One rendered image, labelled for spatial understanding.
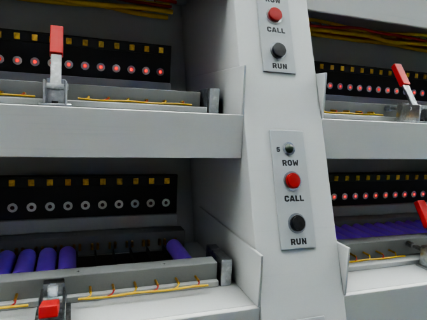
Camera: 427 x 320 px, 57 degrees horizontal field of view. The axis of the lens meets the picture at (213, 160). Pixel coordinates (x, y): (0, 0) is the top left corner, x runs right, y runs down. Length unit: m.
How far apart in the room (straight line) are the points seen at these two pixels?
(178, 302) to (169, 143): 0.15
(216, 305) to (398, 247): 0.29
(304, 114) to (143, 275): 0.24
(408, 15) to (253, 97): 0.29
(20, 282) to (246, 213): 0.22
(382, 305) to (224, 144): 0.24
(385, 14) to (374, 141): 0.18
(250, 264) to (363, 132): 0.21
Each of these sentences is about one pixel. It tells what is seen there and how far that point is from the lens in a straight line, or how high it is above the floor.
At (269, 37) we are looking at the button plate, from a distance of 0.46.
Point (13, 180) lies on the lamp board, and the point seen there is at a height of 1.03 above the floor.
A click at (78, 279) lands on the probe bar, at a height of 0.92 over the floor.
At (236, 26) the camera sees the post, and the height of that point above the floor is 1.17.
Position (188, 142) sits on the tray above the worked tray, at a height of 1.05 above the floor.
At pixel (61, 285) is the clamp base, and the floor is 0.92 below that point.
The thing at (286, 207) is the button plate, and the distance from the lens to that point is 0.40.
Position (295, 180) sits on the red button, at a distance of 0.41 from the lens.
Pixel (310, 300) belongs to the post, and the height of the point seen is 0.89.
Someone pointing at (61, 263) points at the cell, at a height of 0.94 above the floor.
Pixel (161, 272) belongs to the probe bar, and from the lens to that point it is 0.41.
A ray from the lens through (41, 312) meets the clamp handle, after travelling 0.30.
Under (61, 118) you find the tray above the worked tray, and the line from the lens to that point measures 0.37.
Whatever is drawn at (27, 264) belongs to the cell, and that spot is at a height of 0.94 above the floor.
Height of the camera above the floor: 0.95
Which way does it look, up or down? 11 degrees up
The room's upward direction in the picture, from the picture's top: 4 degrees counter-clockwise
